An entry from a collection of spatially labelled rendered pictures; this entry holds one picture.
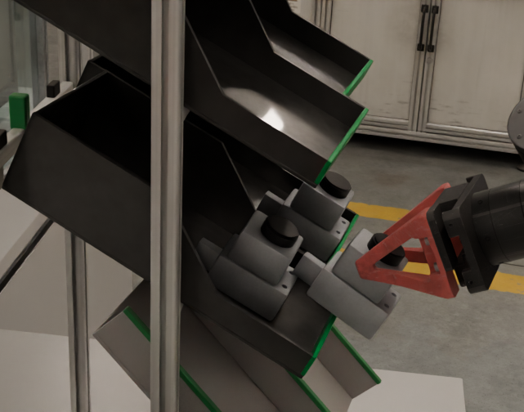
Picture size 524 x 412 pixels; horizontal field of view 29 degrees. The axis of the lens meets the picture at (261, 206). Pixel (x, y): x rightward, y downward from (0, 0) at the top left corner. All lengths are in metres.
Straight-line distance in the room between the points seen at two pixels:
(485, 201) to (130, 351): 0.31
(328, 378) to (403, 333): 2.14
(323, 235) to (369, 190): 3.32
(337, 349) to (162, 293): 0.37
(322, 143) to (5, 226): 1.11
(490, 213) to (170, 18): 0.27
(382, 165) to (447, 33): 0.63
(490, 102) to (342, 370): 3.56
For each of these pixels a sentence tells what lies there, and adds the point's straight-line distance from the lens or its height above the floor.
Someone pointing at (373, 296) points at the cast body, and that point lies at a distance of 0.81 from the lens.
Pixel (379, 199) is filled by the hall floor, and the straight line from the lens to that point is 4.21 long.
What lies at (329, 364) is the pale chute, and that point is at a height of 1.03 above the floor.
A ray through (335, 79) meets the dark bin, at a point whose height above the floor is 1.36.
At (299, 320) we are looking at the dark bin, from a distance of 0.86.
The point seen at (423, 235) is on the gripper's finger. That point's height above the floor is 1.31.
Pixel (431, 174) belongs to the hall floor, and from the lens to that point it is 4.52.
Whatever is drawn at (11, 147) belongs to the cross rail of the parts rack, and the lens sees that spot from 0.92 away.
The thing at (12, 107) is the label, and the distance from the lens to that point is 0.94.
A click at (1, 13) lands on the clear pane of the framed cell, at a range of 1.98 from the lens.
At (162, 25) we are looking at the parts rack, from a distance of 0.70.
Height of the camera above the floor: 1.63
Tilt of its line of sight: 24 degrees down
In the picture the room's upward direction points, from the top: 3 degrees clockwise
